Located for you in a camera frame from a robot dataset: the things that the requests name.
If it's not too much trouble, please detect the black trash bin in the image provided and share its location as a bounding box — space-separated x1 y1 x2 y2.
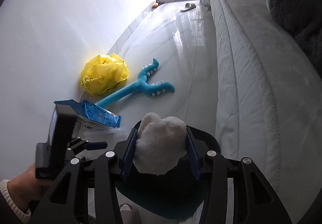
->
110 120 222 221

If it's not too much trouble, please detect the white balled sock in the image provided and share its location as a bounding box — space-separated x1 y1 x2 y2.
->
134 112 187 176

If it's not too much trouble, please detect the person's left hand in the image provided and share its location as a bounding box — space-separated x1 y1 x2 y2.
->
7 163 52 212

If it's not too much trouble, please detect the blue snack bag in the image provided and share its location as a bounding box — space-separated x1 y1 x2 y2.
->
54 99 121 129

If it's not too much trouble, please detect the yellow plastic bag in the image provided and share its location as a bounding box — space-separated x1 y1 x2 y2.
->
80 53 129 97

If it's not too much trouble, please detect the blue plush dinosaur toy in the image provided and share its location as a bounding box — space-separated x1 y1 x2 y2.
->
96 59 175 107

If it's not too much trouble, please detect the grey bed mattress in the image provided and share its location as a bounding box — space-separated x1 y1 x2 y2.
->
201 0 321 222

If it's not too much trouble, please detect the grey slipper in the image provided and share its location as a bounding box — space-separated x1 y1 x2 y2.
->
180 3 196 12

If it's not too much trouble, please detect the dark grey fleece blanket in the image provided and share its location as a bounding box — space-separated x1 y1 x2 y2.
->
266 0 321 75

